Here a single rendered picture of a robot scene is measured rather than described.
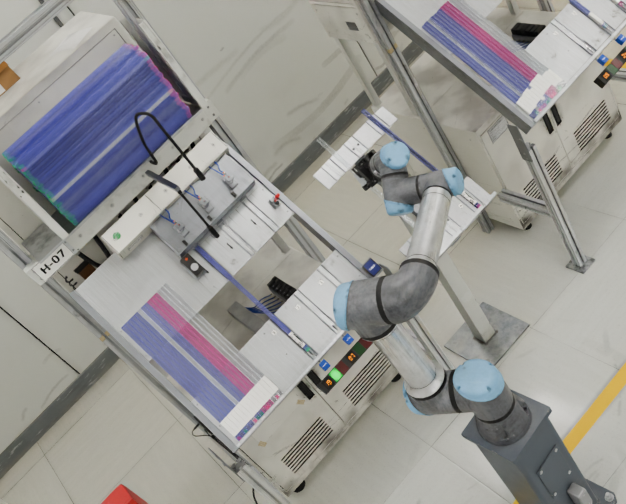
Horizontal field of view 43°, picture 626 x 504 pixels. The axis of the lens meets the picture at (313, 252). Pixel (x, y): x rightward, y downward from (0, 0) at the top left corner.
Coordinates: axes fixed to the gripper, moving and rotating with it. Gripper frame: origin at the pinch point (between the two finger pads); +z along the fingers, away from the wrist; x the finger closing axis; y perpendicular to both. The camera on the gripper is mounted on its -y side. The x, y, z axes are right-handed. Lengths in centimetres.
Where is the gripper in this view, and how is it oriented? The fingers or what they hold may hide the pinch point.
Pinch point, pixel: (368, 183)
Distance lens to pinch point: 246.3
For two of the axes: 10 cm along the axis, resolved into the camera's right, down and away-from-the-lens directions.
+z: -1.9, 1.0, 9.8
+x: -6.8, 7.1, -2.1
